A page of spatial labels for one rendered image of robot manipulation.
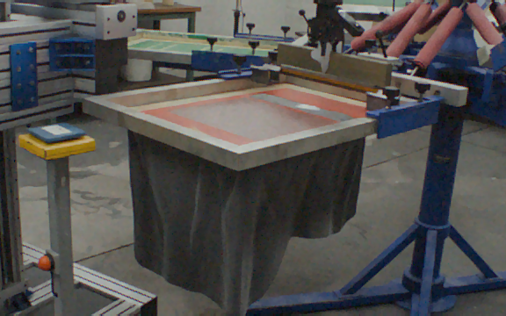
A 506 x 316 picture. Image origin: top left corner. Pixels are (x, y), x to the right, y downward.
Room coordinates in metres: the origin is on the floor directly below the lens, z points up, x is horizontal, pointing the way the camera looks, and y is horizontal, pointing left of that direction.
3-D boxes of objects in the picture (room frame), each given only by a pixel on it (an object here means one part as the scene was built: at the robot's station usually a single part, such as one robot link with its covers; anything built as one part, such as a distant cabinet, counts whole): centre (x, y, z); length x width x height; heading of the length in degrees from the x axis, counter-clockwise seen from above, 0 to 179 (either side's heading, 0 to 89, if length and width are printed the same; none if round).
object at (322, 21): (1.94, -0.18, 1.19); 0.09 x 0.08 x 0.12; 47
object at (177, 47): (2.70, 0.14, 1.05); 1.08 x 0.61 x 0.23; 77
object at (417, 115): (1.71, -0.39, 0.98); 0.30 x 0.05 x 0.07; 137
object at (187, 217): (1.52, 0.18, 0.74); 0.45 x 0.03 x 0.43; 47
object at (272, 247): (1.55, -0.13, 0.74); 0.46 x 0.04 x 0.42; 137
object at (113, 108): (1.73, -0.02, 0.97); 0.79 x 0.58 x 0.04; 137
